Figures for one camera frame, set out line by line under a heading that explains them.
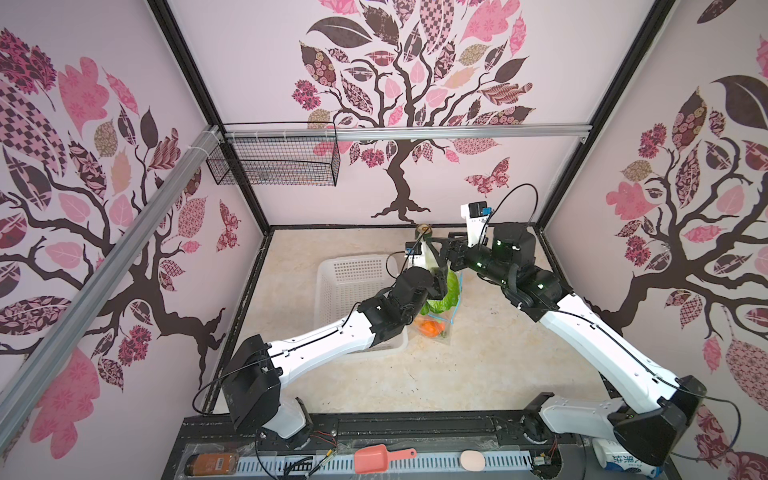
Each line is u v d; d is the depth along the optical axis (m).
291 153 0.95
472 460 0.70
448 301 0.72
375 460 0.70
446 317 0.76
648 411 0.40
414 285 0.53
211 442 0.73
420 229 1.06
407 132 0.94
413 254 0.63
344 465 0.70
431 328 0.85
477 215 0.57
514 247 0.48
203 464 0.66
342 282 1.01
